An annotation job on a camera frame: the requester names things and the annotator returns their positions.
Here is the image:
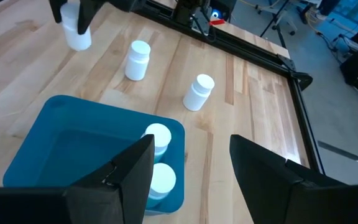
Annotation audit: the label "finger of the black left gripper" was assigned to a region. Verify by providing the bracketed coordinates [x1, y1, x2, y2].
[77, 0, 105, 35]
[48, 0, 68, 24]

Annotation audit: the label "black aluminium table frame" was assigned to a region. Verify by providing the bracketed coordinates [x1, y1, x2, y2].
[129, 0, 326, 175]

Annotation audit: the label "teal plastic basket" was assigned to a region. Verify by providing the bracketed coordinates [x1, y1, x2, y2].
[2, 95, 186, 215]

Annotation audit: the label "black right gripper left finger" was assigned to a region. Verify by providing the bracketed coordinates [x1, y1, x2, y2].
[0, 134, 155, 224]

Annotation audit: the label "grey office chair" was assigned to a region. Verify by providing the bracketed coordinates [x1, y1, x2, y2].
[255, 0, 298, 48]

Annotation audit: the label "white pill bottle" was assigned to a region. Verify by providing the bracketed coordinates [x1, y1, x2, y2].
[140, 123, 173, 164]
[124, 40, 152, 82]
[146, 162, 177, 208]
[60, 1, 92, 52]
[182, 73, 216, 112]

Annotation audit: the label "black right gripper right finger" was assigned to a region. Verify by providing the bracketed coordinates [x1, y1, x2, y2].
[230, 134, 358, 224]

